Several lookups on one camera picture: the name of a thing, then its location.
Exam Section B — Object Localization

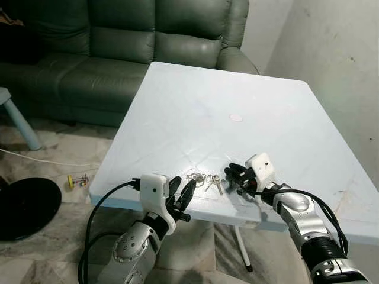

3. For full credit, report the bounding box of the white plastic table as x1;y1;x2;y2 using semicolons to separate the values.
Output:
88;61;379;273

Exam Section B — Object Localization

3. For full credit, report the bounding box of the small yellow red toy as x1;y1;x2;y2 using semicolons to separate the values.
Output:
66;173;90;189

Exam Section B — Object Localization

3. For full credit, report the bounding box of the green leather sofa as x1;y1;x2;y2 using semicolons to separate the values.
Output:
0;0;260;128

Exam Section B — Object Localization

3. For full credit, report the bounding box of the black round disc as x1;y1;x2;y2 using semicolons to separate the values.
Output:
0;177;63;242

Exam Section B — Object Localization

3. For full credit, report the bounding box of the light blue furniture leg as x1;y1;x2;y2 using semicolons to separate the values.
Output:
0;87;44;152

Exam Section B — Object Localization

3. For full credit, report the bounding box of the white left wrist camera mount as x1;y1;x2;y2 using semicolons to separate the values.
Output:
140;173;178;235

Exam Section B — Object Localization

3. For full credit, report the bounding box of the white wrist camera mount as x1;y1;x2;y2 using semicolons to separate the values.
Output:
140;173;178;235
244;153;277;186

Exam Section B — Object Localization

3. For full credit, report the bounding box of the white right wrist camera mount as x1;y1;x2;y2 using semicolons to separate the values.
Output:
244;153;277;186

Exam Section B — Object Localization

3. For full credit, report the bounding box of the silver key bunch on ring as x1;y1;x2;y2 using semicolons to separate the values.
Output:
185;171;225;196

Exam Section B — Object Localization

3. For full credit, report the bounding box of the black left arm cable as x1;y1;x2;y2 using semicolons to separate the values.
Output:
77;180;143;284

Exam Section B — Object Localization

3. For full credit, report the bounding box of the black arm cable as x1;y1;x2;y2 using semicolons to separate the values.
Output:
77;180;143;284
251;188;351;256

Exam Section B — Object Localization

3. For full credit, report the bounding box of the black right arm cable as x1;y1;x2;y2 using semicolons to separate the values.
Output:
251;188;351;256

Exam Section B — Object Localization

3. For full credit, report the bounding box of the white floor cable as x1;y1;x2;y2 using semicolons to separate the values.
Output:
0;147;102;168

